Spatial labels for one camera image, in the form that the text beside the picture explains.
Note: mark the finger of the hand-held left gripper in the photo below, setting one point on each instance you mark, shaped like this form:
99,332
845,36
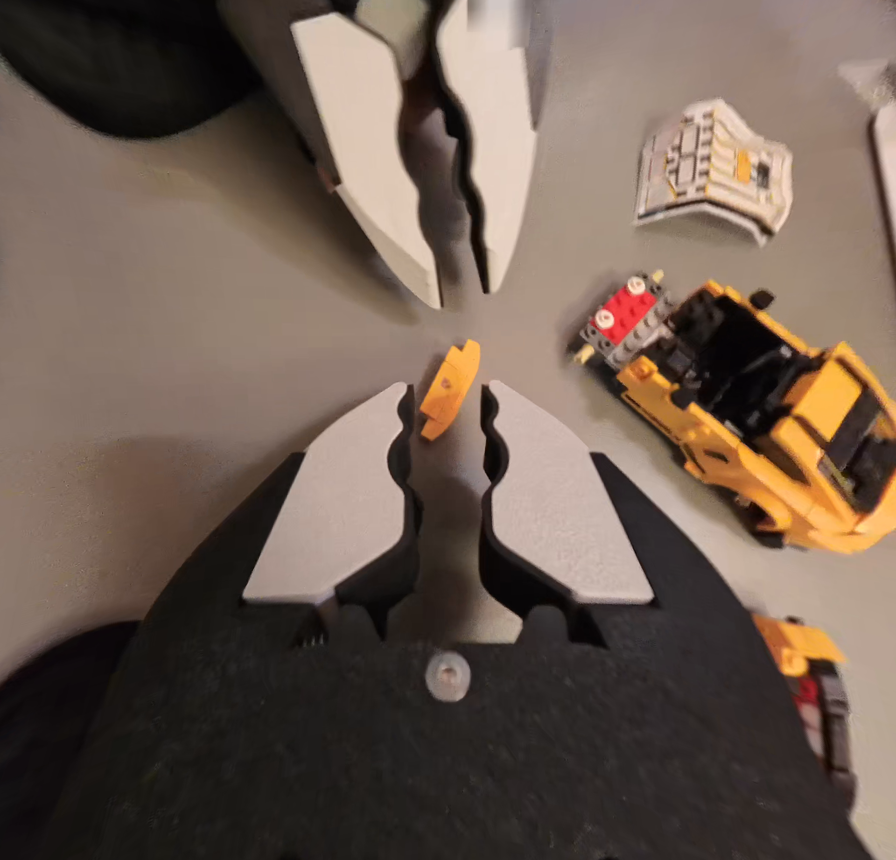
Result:
357,125
493,146

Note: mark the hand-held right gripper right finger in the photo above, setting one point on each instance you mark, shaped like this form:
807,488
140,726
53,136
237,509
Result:
560,510

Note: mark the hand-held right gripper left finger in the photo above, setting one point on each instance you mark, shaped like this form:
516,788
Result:
336,510

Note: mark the orange curved lego piece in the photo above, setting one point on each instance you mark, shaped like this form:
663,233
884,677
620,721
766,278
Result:
448,391

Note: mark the black red yellow lego assembly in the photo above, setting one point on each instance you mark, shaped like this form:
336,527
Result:
798,646

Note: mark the person's left forearm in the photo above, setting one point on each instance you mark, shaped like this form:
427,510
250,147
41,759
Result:
105,48

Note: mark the yellow lego car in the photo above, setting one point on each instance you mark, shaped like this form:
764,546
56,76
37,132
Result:
735,447

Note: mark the lego sticker sheet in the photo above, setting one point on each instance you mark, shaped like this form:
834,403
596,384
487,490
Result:
707,167

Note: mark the white rounded board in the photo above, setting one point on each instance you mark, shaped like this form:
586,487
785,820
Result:
885,174

